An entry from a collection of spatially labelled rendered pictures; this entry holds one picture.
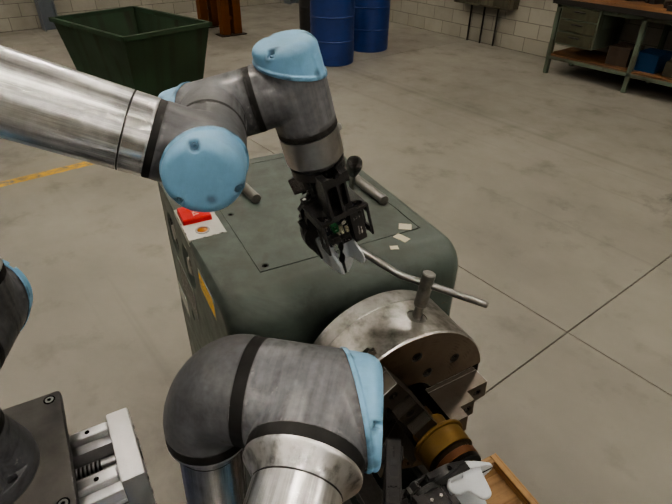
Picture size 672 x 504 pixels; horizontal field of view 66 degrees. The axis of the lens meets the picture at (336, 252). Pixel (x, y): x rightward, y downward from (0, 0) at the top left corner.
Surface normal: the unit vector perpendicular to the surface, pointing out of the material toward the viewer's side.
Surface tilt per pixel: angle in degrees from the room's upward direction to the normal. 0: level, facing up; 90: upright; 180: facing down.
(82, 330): 0
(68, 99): 51
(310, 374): 7
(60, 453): 0
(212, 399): 57
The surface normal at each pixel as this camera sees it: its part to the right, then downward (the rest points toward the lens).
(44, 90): 0.36, -0.14
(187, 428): -0.45, 0.41
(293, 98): 0.16, 0.62
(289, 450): -0.20, -0.09
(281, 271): 0.01, -0.83
